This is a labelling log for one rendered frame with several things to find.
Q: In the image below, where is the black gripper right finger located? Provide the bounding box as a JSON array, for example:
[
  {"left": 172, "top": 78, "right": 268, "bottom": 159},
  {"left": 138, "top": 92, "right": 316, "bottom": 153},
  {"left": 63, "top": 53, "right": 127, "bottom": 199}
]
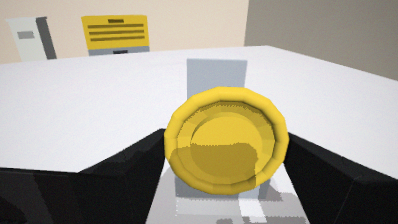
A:
[{"left": 283, "top": 132, "right": 398, "bottom": 224}]

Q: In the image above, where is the yellow round plate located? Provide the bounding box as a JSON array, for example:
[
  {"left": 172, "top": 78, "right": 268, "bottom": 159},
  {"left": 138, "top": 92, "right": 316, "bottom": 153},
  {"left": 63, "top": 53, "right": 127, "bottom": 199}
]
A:
[{"left": 164, "top": 86, "right": 289, "bottom": 195}]

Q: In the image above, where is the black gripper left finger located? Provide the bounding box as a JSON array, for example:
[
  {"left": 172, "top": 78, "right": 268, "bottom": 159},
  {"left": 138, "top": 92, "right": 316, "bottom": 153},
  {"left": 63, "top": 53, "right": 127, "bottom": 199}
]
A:
[{"left": 0, "top": 128, "right": 166, "bottom": 224}]

